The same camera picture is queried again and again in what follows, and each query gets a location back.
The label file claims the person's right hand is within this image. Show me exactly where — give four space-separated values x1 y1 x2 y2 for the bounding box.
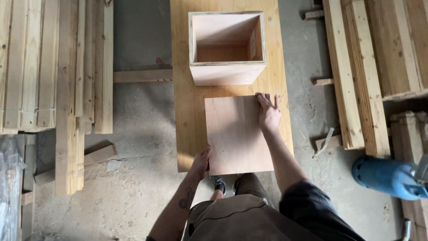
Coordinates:
255 93 282 134

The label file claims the person's left hand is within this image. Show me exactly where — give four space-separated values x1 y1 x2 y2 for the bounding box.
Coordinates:
191 145 212 181

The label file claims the square plywood panel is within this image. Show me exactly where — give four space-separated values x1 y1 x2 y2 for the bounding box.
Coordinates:
204 95 275 176

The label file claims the person's black shoe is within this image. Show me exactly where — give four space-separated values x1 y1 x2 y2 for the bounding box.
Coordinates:
212 175 226 196

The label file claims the large plywood board worktop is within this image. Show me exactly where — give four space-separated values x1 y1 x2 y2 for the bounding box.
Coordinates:
170 0 294 173

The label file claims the open plywood box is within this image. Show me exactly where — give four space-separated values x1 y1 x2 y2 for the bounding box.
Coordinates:
188 11 267 87

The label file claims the angled wood offcut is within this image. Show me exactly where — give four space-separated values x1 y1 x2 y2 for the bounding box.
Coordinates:
84 144 118 167

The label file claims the wooden batten under worktop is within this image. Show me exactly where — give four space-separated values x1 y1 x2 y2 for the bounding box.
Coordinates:
113 69 173 83

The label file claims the short wood block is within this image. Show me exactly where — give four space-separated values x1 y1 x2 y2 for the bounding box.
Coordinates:
302 9 325 21

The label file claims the stack of long wooden boards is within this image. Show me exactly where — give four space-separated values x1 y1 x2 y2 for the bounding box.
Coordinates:
322 0 428 157

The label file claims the blue gas cylinder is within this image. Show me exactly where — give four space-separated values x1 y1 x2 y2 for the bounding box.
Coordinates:
351 155 428 201

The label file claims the stack of pine timber planks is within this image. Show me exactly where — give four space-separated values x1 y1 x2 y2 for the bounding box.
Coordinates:
0 0 114 197

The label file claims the clear plastic wrapped bundle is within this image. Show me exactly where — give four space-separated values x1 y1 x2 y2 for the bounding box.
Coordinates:
0 134 27 241

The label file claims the wood offcut with strap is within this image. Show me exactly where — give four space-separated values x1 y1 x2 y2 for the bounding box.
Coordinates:
313 127 343 157

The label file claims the upright wooden post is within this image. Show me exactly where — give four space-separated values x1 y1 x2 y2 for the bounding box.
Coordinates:
21 134 37 241

